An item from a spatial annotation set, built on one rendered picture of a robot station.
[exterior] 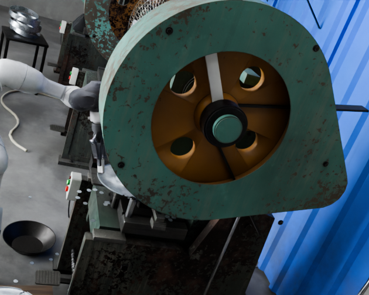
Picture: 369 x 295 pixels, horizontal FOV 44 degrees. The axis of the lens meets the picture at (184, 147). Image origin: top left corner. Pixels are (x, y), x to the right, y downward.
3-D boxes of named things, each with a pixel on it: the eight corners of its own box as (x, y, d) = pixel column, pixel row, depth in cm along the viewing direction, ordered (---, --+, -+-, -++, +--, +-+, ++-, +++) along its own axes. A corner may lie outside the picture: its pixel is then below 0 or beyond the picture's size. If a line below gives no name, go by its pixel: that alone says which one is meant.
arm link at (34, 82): (29, 65, 181) (99, 94, 198) (20, 62, 197) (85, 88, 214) (19, 92, 181) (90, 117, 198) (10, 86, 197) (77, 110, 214)
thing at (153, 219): (151, 229, 200) (159, 209, 196) (146, 206, 215) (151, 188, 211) (164, 230, 202) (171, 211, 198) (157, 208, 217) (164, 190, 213)
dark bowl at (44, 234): (-3, 259, 253) (-1, 249, 250) (3, 226, 279) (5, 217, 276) (53, 264, 263) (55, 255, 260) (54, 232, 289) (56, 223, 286)
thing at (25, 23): (-3, 89, 456) (10, 11, 426) (-8, 73, 491) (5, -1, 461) (38, 95, 477) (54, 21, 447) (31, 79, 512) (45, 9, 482)
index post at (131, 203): (125, 217, 202) (131, 199, 198) (124, 213, 204) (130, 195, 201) (131, 218, 203) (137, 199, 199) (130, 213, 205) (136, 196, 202)
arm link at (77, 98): (66, 110, 203) (73, 115, 194) (65, 80, 199) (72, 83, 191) (105, 107, 212) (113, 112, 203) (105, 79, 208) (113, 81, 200)
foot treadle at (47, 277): (33, 291, 226) (34, 283, 224) (34, 276, 235) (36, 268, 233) (146, 299, 247) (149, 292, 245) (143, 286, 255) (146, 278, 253)
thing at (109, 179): (154, 205, 204) (155, 203, 204) (91, 186, 201) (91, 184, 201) (159, 175, 231) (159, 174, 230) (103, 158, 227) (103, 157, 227)
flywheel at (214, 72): (146, 242, 167) (92, 52, 131) (138, 210, 185) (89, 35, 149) (330, 188, 176) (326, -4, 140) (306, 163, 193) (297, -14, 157)
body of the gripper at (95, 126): (99, 119, 212) (99, 139, 215) (87, 122, 205) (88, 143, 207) (112, 121, 209) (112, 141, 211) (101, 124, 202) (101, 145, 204)
